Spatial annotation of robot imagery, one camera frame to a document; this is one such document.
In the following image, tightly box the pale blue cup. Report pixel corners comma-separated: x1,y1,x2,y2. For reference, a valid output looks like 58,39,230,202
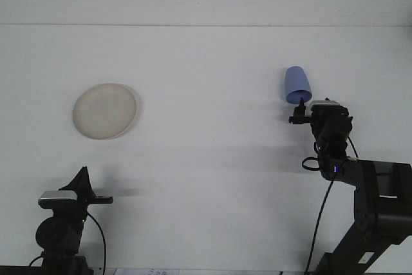
283,66,313,106

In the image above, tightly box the pale round plate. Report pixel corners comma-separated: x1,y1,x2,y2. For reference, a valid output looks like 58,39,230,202
72,82,141,141

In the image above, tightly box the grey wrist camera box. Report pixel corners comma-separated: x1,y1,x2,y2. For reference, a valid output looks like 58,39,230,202
37,191,80,209
309,100,342,110

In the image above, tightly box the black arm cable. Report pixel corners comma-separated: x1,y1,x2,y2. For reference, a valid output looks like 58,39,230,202
86,212,108,272
301,136,359,274

